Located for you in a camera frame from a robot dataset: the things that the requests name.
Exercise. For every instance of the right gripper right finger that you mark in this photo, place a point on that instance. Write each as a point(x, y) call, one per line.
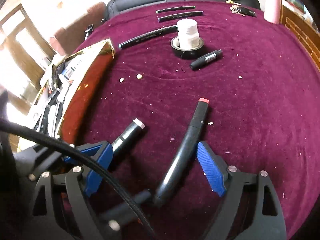
point(249, 208)

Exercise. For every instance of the black marker white cap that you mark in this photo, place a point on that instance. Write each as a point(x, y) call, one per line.
point(127, 136)

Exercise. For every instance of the gold white tray box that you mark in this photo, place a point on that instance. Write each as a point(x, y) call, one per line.
point(60, 113)

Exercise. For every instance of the black marker teal cap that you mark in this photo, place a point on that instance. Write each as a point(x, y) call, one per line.
point(147, 36)

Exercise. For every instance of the black marker red cap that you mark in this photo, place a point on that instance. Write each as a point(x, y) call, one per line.
point(184, 153)

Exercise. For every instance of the black marker green cap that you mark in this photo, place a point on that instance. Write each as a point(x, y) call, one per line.
point(175, 9)

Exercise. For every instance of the white pill bottle green label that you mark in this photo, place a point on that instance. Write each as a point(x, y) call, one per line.
point(187, 30)

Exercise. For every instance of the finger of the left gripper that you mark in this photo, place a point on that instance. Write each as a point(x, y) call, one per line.
point(100, 151)

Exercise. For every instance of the white gloved left hand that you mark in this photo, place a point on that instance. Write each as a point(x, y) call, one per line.
point(114, 225)

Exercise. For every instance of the black marker purple cap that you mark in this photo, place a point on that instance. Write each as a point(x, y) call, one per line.
point(179, 16)

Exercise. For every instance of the pink thermos bottle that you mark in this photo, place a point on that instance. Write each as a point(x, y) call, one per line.
point(272, 11)

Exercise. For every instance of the brown armchair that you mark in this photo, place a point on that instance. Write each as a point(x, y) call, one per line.
point(67, 39)

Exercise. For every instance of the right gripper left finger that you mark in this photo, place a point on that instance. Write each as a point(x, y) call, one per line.
point(60, 209)

